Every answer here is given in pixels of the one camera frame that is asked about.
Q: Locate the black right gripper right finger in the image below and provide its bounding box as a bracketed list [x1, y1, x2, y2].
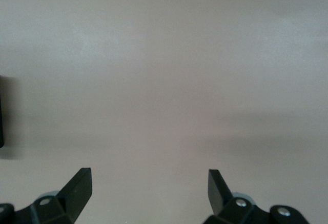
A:
[203, 169, 310, 224]

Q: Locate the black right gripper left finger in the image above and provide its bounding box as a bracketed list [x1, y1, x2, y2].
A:
[0, 167, 93, 224]

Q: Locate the black rectangular plastic box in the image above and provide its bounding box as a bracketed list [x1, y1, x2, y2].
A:
[0, 76, 5, 149]

